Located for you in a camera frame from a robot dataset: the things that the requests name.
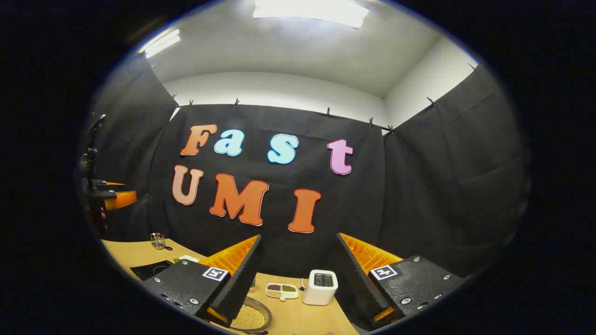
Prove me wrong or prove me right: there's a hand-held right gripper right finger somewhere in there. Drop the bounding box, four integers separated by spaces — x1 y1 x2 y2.
336 233 466 328

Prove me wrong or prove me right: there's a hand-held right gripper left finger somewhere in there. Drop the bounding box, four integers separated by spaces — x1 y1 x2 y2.
142 234 262 328

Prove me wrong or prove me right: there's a pile of yellow soybeans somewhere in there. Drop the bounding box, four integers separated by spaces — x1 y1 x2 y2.
231 305 266 329

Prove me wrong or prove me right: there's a steel pot with black handle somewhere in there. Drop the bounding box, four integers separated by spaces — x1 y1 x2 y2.
230 296 272 332

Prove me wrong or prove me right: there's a black induction cooktop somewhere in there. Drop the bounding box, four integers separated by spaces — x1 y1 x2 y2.
130 261 174 281

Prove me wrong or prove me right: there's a white toaster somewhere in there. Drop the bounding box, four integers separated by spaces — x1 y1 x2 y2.
302 269 339 306

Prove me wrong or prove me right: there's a white divided bean dish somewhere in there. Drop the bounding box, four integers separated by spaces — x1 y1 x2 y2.
265 283 299 301

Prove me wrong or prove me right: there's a ceiling light panel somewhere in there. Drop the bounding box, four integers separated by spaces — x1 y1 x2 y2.
144 29 181 59
253 0 369 29

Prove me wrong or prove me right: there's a row of black clips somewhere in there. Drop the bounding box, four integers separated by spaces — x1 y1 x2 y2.
171 63 478 135

